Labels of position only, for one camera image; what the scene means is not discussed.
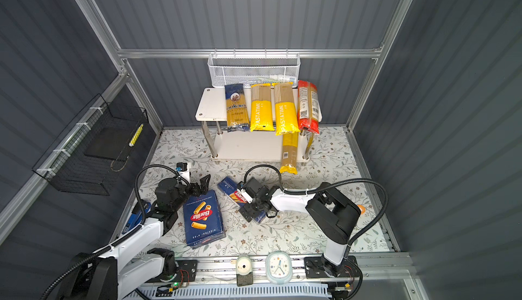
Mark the yellow spaghetti bag back side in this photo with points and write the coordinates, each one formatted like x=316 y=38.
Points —
x=289 y=153

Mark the blue yellow spaghetti bag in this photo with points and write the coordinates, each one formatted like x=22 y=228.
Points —
x=236 y=108

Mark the narrow blue Barilla spaghetti box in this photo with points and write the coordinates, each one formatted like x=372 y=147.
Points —
x=229 y=187

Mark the red spaghetti bag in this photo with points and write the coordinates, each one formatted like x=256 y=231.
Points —
x=308 y=115

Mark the large blue Barilla pasta box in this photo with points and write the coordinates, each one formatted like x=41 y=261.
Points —
x=203 y=220

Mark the white wire mesh basket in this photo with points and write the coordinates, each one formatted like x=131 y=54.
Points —
x=250 y=71

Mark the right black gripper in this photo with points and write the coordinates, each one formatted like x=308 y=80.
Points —
x=251 y=211

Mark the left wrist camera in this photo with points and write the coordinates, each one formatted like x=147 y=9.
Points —
x=183 y=169

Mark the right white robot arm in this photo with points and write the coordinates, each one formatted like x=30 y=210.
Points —
x=335 y=215

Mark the white tube in basket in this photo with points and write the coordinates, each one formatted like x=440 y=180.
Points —
x=282 y=78

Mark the blue stapler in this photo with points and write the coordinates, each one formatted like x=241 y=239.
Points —
x=136 y=216

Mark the black wire basket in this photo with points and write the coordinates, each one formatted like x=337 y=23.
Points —
x=91 y=157

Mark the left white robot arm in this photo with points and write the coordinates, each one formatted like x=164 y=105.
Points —
x=113 y=274

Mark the white analog clock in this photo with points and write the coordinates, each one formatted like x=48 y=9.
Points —
x=278 y=267

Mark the white two-tier shelf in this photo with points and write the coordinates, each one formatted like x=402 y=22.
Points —
x=262 y=146

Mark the yellow green marker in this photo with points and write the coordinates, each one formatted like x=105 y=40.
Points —
x=136 y=135

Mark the round white timer device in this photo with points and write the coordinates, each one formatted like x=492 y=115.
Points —
x=244 y=271

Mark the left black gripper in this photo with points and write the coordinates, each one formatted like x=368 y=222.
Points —
x=202 y=186

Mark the yellow Pastatime spaghetti bag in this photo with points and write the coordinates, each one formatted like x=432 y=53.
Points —
x=285 y=109
x=261 y=108

